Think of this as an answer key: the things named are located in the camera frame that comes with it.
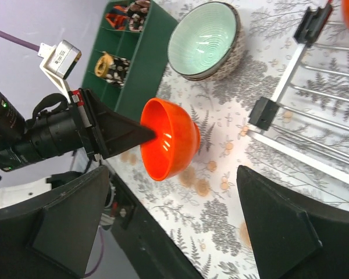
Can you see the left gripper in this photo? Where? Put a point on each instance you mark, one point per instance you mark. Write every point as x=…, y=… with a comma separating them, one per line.
x=57, y=127

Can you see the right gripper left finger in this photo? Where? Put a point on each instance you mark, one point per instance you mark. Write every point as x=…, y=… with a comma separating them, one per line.
x=52, y=234

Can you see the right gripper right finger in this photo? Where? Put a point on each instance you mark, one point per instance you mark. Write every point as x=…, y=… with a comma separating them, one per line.
x=292, y=235

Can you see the light teal bowl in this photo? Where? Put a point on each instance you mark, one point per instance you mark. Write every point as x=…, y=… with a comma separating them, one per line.
x=203, y=37

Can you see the brown floral pattern bowl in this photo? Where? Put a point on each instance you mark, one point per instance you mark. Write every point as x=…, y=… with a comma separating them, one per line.
x=229, y=64

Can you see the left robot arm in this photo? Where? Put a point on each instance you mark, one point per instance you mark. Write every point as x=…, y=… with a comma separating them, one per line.
x=12, y=127

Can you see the metal dish rack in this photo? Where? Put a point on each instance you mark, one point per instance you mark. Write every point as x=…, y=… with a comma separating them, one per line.
x=307, y=117

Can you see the green compartment organizer tray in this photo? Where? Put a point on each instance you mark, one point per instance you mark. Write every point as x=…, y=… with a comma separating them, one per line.
x=147, y=53

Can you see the black base bar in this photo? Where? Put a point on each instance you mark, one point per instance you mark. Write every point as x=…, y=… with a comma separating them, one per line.
x=152, y=253

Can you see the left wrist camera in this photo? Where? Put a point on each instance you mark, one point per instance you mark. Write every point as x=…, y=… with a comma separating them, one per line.
x=57, y=63

